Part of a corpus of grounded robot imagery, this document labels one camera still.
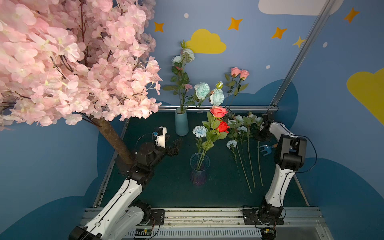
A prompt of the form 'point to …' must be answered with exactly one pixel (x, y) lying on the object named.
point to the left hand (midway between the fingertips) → (175, 135)
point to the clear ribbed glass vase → (229, 113)
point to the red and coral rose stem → (216, 129)
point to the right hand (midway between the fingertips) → (261, 137)
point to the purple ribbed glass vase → (199, 162)
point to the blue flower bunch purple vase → (256, 124)
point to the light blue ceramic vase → (181, 122)
